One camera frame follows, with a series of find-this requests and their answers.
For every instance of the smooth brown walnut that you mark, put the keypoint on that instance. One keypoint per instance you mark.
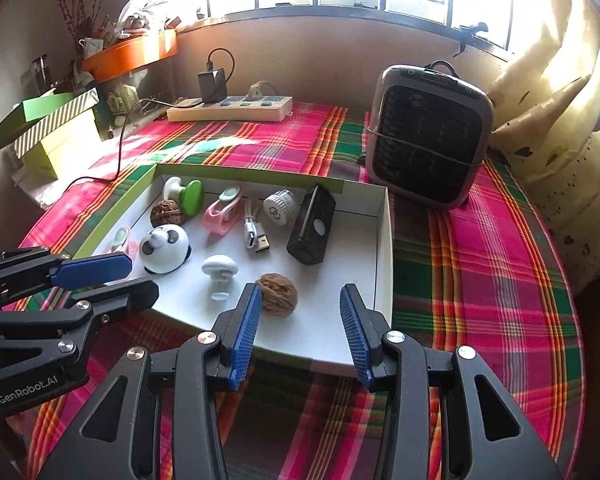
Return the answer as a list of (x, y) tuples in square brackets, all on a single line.
[(279, 295)]

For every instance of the yellow green box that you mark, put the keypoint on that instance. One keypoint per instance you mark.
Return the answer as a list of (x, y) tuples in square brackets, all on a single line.
[(67, 150)]

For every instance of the orange tray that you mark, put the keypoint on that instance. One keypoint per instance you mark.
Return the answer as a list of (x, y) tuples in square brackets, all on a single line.
[(131, 54)]

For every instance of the large pink clip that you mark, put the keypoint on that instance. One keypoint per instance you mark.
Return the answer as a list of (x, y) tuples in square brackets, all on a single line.
[(122, 242)]

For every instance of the grey black desk fan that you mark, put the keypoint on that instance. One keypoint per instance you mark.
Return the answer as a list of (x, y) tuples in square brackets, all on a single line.
[(427, 133)]

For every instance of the small pink clip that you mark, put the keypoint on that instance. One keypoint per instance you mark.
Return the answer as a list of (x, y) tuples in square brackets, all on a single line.
[(221, 215)]

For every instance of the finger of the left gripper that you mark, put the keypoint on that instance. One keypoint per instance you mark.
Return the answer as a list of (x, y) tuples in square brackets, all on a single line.
[(26, 271), (110, 302)]

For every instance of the green white spool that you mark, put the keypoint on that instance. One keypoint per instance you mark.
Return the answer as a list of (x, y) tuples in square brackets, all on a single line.
[(190, 197)]

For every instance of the white plug on strip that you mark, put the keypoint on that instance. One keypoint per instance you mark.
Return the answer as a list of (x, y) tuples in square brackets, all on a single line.
[(261, 90)]

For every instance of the striped white box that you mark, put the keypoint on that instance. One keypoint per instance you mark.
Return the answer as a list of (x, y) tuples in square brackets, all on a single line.
[(82, 104)]

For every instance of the black charger adapter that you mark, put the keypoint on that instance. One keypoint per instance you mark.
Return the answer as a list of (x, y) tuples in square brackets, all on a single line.
[(212, 86)]

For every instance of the white panda toy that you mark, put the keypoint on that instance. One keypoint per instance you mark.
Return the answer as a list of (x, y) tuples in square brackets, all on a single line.
[(164, 249)]

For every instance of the white round cap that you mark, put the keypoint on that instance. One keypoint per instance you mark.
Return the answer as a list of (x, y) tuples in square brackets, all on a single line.
[(281, 207)]

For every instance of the green white cardboard box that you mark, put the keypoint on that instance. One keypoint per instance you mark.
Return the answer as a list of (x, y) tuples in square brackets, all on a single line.
[(359, 251)]

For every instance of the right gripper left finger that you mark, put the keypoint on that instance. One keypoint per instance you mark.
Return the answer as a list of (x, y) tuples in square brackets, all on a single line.
[(116, 433)]

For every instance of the white mushroom hook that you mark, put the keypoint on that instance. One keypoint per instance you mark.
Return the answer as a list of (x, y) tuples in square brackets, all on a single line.
[(221, 270)]

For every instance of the round dark brown walnut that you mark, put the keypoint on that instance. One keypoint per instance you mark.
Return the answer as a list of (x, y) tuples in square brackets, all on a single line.
[(166, 212)]

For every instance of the cream heart curtain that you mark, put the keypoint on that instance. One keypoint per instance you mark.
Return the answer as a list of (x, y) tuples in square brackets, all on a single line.
[(547, 126)]

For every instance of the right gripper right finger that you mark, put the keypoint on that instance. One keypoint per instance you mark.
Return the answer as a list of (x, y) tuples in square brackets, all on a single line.
[(485, 435)]

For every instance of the beige power strip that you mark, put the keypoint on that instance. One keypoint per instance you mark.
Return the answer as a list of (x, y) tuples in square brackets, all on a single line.
[(232, 109)]

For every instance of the black rectangular device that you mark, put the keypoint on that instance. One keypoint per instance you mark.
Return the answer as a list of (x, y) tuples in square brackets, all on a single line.
[(310, 234)]

